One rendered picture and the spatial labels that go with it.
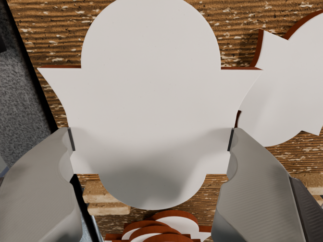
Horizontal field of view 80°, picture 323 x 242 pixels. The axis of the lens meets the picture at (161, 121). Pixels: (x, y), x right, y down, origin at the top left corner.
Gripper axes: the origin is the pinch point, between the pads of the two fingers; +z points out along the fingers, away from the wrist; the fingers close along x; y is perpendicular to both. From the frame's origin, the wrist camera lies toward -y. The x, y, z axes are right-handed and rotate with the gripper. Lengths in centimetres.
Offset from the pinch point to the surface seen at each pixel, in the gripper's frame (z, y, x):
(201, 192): 9.6, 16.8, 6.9
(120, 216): 10.2, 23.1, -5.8
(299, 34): 6.5, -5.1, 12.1
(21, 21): 7.4, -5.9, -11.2
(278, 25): 7.5, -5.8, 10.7
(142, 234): 4.3, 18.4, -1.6
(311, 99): 7.0, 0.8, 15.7
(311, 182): 7.4, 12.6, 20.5
